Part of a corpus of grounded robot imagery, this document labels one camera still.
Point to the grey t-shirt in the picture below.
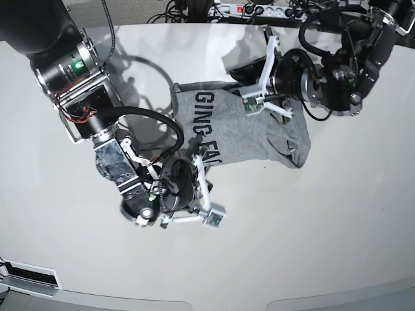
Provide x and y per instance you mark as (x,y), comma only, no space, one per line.
(212,118)

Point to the white power strip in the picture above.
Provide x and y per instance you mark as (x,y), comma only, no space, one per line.
(251,12)

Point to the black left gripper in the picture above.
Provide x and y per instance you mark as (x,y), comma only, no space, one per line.
(296,75)

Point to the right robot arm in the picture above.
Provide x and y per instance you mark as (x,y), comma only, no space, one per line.
(67,69)

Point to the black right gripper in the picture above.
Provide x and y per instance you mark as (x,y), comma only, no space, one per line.
(178,180)

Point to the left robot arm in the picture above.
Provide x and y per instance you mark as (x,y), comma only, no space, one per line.
(336,81)

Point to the white slotted bracket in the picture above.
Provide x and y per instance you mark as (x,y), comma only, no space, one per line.
(29,279)

